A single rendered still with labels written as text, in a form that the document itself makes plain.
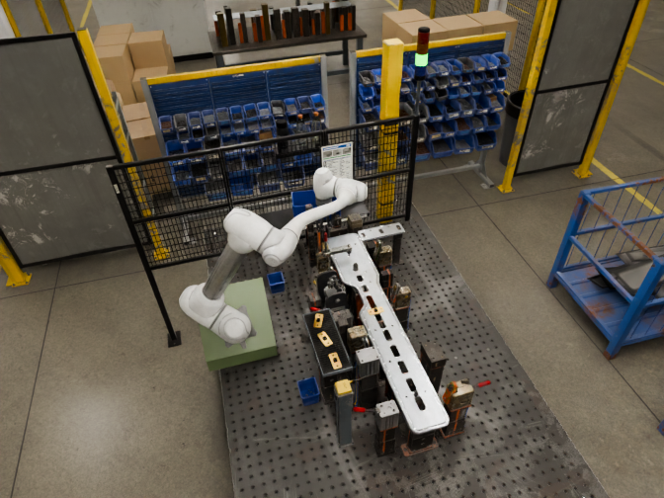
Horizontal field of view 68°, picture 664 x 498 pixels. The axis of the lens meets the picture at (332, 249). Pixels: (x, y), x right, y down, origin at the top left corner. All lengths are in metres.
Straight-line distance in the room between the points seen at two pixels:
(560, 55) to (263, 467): 4.07
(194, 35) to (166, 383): 6.28
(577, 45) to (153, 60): 4.62
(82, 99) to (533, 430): 3.54
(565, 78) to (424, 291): 2.72
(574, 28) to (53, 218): 4.60
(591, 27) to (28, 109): 4.48
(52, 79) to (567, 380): 4.10
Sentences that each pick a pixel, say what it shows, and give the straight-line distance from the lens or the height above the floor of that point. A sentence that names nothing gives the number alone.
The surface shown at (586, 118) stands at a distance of 5.62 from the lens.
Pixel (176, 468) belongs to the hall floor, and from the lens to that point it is 3.48.
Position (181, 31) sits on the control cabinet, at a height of 0.48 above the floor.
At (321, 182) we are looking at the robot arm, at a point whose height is 1.59.
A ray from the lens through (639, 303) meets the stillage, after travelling 3.74.
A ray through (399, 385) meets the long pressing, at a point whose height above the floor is 1.00.
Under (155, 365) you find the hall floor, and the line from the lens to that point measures 3.96.
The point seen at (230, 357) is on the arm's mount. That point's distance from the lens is 2.84.
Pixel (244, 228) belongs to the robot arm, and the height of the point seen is 1.69.
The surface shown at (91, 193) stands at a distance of 4.46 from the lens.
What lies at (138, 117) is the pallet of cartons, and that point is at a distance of 5.56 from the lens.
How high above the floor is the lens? 3.01
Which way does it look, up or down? 41 degrees down
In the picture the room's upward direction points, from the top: 2 degrees counter-clockwise
